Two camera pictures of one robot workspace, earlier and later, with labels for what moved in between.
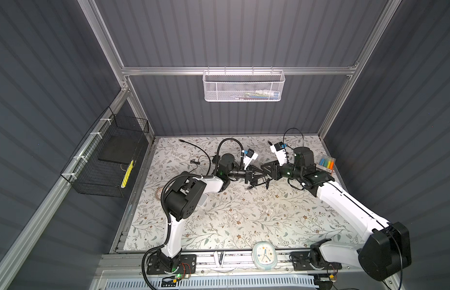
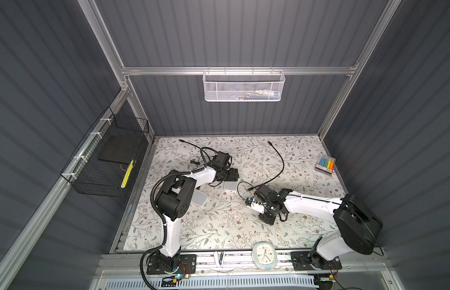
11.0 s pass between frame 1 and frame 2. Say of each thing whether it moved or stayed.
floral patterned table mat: stayed
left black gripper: moved
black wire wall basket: stayed
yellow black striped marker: stayed
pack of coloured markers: stayed
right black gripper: moved
